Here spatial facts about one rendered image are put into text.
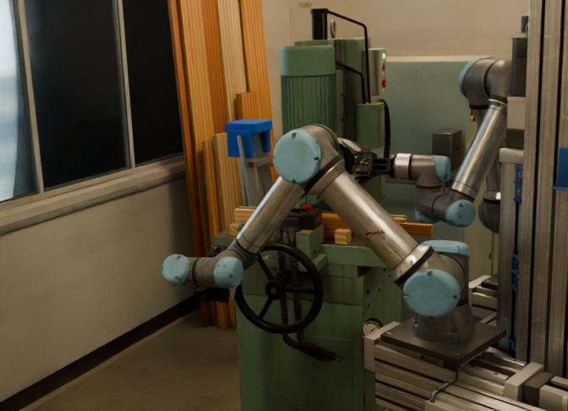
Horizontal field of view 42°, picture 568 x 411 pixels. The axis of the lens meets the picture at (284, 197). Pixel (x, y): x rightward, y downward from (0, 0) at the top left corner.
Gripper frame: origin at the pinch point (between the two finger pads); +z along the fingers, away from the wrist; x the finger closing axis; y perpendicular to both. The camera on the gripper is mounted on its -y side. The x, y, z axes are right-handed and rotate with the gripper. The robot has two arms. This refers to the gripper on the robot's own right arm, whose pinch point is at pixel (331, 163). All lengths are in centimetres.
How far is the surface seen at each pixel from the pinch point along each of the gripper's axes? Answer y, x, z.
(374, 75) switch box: -35.5, -33.7, -2.5
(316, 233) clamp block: -1.6, 21.6, 3.8
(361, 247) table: -6.3, 24.7, -9.4
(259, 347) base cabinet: -16, 61, 25
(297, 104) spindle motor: -2.6, -18.2, 13.5
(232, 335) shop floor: -143, 83, 91
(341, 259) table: -7.2, 28.9, -3.0
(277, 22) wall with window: -232, -106, 113
